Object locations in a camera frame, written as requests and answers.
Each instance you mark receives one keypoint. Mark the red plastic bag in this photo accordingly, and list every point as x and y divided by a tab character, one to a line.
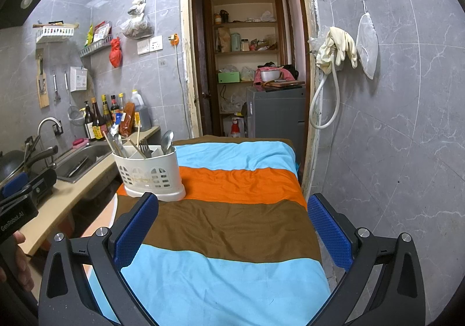
115	53

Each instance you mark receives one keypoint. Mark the worn door frame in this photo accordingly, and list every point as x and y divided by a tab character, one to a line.
186	57

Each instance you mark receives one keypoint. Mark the blue white packet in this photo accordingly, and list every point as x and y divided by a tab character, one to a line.
118	126

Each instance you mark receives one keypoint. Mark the white wall basket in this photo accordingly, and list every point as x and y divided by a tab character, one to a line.
54	34

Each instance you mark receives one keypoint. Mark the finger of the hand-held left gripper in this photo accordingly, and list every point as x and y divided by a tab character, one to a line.
41	182
14	184

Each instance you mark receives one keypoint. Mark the large oil jug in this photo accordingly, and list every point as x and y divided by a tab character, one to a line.
141	111

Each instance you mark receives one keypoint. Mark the wooden cutting board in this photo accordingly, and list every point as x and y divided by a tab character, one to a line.
43	97

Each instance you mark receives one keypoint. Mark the glass jar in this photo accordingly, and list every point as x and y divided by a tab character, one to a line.
245	45

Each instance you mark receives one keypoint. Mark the metal wall shelf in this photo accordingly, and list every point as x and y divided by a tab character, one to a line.
96	48

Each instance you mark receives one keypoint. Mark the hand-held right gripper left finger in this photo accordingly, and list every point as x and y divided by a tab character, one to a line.
132	231

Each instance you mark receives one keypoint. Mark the white mesh bag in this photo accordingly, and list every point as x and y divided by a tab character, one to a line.
367	46

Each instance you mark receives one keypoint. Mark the metal spoon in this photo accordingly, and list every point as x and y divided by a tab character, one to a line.
167	138
172	148

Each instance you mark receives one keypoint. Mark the orange plug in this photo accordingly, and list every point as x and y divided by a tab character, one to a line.
174	38

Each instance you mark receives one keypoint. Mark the metal basin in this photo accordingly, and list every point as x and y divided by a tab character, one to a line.
270	75

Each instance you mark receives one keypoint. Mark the dark sauce bottle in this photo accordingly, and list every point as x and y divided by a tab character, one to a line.
106	109
98	126
114	104

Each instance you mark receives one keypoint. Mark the pink sponge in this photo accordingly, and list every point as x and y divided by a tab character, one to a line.
80	143

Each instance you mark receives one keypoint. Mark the pink cloth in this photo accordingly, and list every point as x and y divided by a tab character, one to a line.
290	73

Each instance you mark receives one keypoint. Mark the green canister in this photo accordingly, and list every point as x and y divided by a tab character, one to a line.
235	42

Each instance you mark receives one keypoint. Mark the metal peeler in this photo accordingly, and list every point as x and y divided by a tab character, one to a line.
56	89

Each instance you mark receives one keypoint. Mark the grey mini fridge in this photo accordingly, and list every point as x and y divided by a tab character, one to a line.
276	118

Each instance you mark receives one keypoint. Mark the green box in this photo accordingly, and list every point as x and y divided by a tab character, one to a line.
229	77

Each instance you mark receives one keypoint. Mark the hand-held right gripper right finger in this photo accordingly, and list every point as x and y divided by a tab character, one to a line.
328	231

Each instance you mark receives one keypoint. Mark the person's left hand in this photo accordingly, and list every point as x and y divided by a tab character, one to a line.
25	268

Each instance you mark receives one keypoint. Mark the steel sink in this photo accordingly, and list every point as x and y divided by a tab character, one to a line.
83	162

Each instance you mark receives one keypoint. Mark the brown paper bag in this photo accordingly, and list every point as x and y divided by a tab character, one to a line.
223	40

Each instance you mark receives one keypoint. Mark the wooden shelf unit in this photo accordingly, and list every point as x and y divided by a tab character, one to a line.
247	24

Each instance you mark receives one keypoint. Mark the metal fork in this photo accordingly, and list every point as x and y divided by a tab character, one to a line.
145	148

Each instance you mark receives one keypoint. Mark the yellow green packet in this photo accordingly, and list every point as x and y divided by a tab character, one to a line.
89	35

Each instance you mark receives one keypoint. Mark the metal mesh strainer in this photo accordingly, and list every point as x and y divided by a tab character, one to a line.
74	116

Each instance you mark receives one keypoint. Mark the white plastic utensil caddy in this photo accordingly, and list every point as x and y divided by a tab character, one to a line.
152	175

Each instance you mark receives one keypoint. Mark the white switch socket panel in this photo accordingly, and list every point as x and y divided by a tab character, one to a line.
149	45

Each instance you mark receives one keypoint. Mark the cream rubber gloves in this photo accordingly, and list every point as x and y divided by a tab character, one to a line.
341	46

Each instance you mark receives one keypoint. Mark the metal faucet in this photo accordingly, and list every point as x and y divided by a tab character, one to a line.
45	121

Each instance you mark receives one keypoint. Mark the clear glass bottle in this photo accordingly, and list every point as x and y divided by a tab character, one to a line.
121	100

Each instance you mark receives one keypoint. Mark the black wall socket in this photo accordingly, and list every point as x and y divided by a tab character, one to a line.
57	128

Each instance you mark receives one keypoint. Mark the dark wooden door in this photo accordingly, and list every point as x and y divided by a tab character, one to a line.
202	57

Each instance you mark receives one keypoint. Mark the striped blanket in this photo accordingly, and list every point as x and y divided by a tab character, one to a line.
225	238

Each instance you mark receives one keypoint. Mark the white hanging box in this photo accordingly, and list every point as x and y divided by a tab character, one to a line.
79	79

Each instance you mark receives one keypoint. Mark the clear plastic bag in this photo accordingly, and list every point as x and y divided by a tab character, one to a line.
136	26

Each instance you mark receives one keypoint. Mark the red noodle packet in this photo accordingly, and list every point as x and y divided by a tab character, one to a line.
127	118

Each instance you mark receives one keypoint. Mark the red white bottle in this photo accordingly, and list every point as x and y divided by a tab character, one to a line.
235	128

